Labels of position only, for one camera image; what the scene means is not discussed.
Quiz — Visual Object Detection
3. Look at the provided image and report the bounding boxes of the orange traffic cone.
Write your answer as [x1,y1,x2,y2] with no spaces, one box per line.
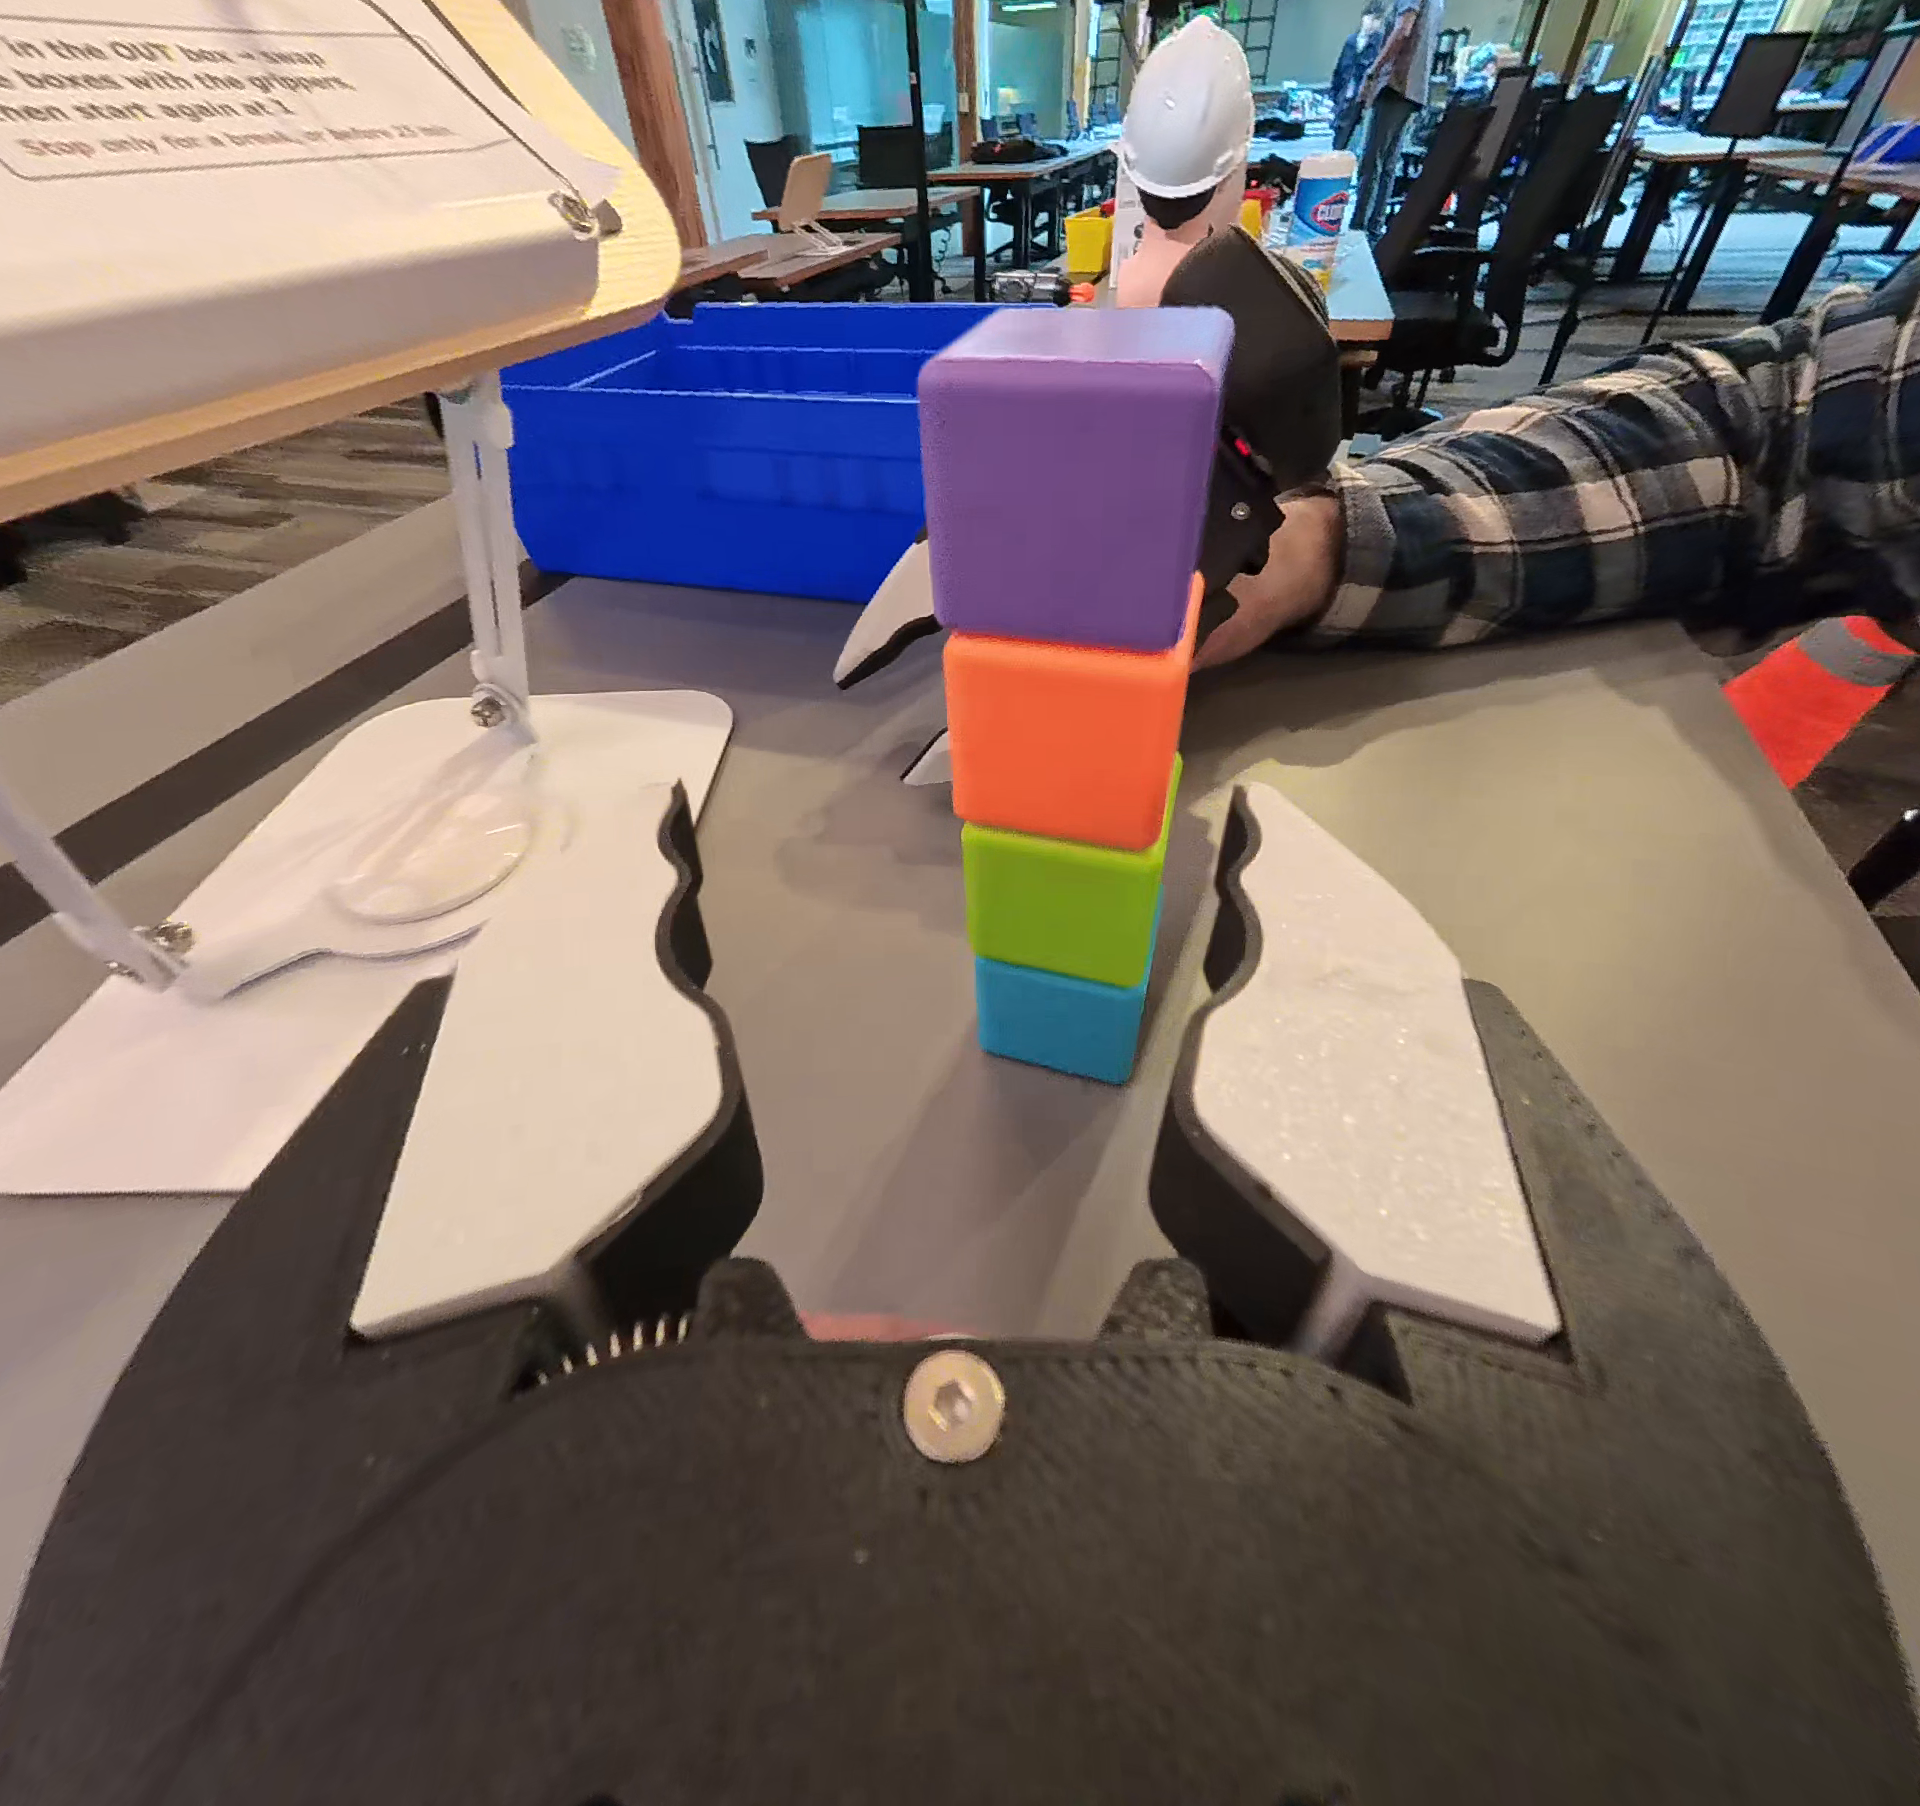
[1722,616,1920,790]

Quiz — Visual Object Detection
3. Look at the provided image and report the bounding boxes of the person's right hand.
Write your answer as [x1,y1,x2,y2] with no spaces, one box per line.
[1194,491,1349,671]

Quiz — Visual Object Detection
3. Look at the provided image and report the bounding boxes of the person's right forearm plaid sleeve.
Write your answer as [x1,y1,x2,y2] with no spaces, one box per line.
[1319,279,1920,653]

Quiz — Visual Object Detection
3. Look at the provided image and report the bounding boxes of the orange cube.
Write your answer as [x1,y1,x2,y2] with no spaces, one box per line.
[941,574,1203,853]

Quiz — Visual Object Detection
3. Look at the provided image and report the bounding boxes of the purple cube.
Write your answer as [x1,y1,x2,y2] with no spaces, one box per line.
[915,306,1237,653]

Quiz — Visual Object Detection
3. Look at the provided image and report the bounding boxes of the grey desk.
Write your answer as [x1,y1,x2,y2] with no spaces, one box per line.
[0,486,1920,1672]

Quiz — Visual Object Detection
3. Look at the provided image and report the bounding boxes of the blue plastic bin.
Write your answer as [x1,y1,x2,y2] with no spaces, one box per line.
[497,301,1059,605]

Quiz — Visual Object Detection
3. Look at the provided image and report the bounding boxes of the wooden top table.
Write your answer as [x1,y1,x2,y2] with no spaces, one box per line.
[752,184,984,304]
[1619,124,1920,321]

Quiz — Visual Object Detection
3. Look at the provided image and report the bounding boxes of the light blue cube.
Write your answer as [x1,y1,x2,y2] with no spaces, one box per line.
[975,921,1160,1087]

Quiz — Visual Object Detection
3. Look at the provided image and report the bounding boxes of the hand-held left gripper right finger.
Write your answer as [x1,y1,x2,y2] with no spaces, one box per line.
[1150,786,1564,1365]

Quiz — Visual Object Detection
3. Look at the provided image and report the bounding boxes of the green cube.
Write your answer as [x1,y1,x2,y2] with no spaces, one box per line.
[960,757,1184,988]

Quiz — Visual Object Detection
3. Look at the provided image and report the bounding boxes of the black office chair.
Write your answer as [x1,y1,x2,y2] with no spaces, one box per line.
[1370,96,1548,434]

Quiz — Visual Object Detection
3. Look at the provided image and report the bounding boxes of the printed instruction sheet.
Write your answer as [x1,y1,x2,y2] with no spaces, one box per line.
[0,0,622,464]

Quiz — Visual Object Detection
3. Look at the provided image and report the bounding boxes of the white hard hat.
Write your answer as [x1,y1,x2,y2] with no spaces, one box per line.
[1117,14,1258,202]

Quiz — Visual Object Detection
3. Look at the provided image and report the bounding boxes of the white wipes canister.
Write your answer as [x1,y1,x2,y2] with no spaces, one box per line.
[1288,152,1360,279]

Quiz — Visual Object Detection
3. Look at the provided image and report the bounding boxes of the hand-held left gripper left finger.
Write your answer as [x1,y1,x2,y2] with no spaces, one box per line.
[349,780,766,1344]

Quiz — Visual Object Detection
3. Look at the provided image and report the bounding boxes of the wooden document stand white base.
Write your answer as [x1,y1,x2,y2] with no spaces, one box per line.
[0,0,735,1003]

